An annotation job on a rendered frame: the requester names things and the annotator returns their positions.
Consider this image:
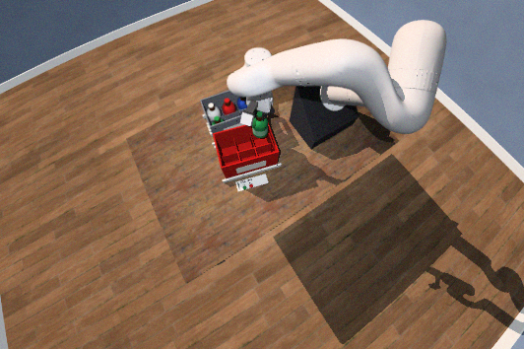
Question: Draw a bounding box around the white paper pick list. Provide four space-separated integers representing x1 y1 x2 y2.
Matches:
236 174 269 191

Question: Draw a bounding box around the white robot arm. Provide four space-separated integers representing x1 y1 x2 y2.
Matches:
227 20 446 134

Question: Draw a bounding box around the grey plastic crate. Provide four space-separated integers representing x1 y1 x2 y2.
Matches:
200 90 246 134

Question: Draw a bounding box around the red crate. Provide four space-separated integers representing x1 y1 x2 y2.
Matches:
213 123 279 178

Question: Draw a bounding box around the red bottle with pink label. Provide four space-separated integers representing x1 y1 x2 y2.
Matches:
222 99 236 115

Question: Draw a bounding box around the green bottle with light green label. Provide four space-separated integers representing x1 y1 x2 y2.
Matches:
252 111 268 138

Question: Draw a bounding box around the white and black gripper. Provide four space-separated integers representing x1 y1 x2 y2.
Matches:
245 92 275 120

